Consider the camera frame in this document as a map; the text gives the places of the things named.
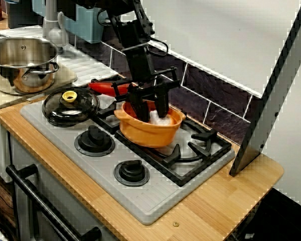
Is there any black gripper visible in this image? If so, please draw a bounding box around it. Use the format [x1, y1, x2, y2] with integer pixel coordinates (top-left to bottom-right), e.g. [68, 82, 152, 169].
[111, 44, 181, 124]

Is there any white cloth piece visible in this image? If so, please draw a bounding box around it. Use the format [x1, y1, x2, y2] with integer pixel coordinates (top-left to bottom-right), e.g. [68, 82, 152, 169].
[149, 110, 174, 126]

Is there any orange plastic toy pot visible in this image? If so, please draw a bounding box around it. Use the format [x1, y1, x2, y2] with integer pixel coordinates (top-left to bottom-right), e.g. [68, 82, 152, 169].
[114, 99, 187, 149]

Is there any black burner grate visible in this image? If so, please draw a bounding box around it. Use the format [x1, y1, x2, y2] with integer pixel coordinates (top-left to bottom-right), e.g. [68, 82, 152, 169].
[114, 117, 233, 188]
[96, 100, 123, 135]

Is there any red toy pepper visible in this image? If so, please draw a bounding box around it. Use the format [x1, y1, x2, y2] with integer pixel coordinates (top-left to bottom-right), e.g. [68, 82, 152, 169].
[88, 79, 131, 97]

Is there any dark tile backsplash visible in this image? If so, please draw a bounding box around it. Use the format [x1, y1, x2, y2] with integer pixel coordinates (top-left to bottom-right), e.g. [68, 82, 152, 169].
[75, 32, 263, 146]

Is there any black stove knob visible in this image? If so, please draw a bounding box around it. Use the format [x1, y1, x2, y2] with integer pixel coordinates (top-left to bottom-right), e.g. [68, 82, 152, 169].
[74, 125, 116, 158]
[113, 159, 151, 187]

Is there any white ribbed drainboard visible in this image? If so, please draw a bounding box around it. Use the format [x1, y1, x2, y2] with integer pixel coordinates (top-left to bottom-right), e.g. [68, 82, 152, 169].
[0, 25, 120, 87]

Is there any glass lid with yellow knob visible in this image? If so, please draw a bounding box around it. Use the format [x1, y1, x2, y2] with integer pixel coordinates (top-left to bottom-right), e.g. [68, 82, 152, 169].
[42, 87, 100, 128]

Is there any light wooden cutting board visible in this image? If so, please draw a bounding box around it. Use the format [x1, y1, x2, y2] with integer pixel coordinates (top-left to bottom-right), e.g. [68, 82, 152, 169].
[0, 62, 78, 113]

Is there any grey toy stove plate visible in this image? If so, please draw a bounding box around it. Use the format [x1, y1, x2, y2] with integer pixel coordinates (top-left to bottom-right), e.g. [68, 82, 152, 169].
[20, 96, 236, 226]

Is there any teal box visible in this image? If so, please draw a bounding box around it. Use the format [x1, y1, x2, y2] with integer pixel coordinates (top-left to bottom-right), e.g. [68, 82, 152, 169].
[31, 0, 105, 43]

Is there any wooden countertop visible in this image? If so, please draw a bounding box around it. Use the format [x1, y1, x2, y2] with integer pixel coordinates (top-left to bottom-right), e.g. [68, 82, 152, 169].
[0, 95, 284, 241]

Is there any dark grey side panel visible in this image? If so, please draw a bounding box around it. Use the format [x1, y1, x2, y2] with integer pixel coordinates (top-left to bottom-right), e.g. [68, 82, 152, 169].
[229, 0, 301, 178]

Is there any white toy kitchen cabinet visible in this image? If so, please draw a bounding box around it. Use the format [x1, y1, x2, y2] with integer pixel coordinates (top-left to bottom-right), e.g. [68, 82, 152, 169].
[0, 110, 121, 241]

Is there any grey toy faucet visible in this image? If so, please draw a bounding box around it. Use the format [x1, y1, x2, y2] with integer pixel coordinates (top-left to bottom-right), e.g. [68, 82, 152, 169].
[42, 0, 70, 53]

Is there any stainless steel pot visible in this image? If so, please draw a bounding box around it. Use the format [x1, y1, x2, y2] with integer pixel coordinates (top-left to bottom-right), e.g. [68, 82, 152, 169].
[0, 36, 60, 95]

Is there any black box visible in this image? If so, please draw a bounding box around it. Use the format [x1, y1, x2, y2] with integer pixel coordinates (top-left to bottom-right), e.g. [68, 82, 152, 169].
[6, 0, 45, 29]

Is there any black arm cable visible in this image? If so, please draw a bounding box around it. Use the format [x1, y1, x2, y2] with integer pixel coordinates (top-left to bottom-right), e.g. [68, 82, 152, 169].
[150, 37, 169, 55]

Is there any black oven door handle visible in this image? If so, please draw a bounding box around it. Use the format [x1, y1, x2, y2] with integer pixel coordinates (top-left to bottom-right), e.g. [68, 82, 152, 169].
[5, 163, 103, 241]

